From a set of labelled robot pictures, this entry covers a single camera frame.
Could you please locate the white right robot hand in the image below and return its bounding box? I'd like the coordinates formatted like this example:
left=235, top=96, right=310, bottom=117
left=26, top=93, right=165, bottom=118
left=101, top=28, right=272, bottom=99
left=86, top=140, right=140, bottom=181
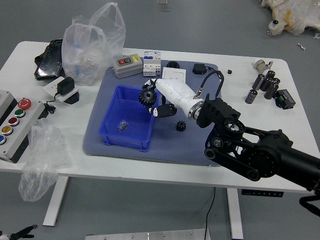
left=141, top=77, right=205, bottom=120

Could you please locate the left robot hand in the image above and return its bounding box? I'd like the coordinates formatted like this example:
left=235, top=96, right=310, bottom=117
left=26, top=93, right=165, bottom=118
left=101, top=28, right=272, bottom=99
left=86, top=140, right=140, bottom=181
left=0, top=224, right=39, bottom=240

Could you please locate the big black gear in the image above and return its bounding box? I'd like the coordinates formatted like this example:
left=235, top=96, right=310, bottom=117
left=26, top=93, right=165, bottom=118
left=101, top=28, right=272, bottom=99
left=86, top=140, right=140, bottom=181
left=138, top=89, right=159, bottom=109

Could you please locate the small black gear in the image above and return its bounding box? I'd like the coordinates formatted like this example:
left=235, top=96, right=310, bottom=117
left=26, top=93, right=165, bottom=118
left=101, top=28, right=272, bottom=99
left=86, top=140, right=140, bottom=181
left=174, top=120, right=187, bottom=133

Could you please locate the blue plastic box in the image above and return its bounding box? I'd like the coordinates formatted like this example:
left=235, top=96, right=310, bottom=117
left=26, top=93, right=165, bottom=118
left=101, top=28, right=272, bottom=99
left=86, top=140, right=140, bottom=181
left=98, top=84, right=161, bottom=153

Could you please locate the grey multi-button control box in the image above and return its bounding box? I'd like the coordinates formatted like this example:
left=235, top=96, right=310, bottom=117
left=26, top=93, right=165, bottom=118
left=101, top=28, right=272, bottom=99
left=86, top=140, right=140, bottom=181
left=0, top=89, right=48, bottom=164

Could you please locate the small black servo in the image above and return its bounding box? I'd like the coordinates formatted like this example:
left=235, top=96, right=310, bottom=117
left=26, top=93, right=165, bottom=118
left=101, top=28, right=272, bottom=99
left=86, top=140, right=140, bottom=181
left=192, top=63, right=208, bottom=75

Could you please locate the white circuit breaker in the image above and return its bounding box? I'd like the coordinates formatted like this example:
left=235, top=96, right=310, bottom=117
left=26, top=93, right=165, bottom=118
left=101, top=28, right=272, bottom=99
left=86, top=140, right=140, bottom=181
left=142, top=50, right=162, bottom=78

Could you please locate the white table leg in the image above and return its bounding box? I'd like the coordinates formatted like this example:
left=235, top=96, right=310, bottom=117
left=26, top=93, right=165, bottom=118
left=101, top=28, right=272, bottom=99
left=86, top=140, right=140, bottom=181
left=42, top=175, right=69, bottom=227
left=226, top=188, right=244, bottom=240

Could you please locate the blue-grey mat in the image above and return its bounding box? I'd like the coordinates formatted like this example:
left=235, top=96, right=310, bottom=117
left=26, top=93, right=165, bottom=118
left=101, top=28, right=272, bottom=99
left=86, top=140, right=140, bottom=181
left=82, top=59, right=226, bottom=168

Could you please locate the crumpled clear plastic bag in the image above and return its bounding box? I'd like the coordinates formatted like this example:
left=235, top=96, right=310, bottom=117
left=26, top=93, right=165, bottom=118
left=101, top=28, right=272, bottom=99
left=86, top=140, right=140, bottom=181
left=18, top=117, right=71, bottom=203

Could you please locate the small clear floor piece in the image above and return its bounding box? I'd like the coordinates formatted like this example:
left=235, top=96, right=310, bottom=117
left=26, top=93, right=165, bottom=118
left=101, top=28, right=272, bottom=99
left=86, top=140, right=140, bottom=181
left=156, top=0, right=171, bottom=12

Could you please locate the silver metal connector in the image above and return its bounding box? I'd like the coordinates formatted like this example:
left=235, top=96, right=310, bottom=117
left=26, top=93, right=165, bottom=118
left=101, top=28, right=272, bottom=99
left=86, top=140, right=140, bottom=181
left=254, top=59, right=274, bottom=74

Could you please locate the large clear plastic bag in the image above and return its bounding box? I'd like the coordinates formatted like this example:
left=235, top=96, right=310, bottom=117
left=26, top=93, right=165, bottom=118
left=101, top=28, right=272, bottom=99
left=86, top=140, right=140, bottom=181
left=61, top=1, right=127, bottom=87

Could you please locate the black power adapter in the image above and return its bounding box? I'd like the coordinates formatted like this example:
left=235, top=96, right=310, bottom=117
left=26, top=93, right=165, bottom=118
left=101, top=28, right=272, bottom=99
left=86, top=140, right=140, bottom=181
left=54, top=76, right=76, bottom=97

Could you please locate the black module with green terminals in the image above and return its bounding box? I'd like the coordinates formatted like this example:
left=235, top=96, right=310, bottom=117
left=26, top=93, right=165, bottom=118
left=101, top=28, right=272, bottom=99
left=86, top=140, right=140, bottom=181
left=273, top=88, right=297, bottom=110

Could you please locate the black plastic tray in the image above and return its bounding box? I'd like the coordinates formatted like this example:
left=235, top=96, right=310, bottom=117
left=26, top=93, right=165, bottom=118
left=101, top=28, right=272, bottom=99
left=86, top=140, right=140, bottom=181
left=33, top=38, right=67, bottom=81

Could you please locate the black table control panel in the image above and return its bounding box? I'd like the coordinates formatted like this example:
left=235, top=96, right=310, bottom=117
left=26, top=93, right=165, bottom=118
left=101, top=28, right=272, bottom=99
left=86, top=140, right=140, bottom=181
left=240, top=189, right=285, bottom=198

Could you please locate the wrapped yellowish plush toy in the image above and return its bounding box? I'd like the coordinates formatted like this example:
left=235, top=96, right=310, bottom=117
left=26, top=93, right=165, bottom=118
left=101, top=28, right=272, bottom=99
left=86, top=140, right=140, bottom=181
left=258, top=0, right=320, bottom=39

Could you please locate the white wall switch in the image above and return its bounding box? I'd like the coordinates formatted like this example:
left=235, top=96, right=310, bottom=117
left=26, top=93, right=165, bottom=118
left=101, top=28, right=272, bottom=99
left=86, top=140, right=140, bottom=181
left=161, top=66, right=187, bottom=85

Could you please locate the grey two-button switch box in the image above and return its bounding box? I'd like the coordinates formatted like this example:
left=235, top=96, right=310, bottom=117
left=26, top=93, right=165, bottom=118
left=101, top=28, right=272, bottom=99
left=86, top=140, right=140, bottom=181
left=112, top=53, right=145, bottom=80

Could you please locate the black hanging cable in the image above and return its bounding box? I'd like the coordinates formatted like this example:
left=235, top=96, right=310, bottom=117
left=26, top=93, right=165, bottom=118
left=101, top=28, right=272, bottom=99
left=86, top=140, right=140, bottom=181
left=204, top=186, right=217, bottom=240

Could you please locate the black adapter cord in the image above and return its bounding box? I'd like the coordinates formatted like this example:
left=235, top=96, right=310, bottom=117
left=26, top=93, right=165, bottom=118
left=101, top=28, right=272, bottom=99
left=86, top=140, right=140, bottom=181
left=43, top=93, right=60, bottom=115

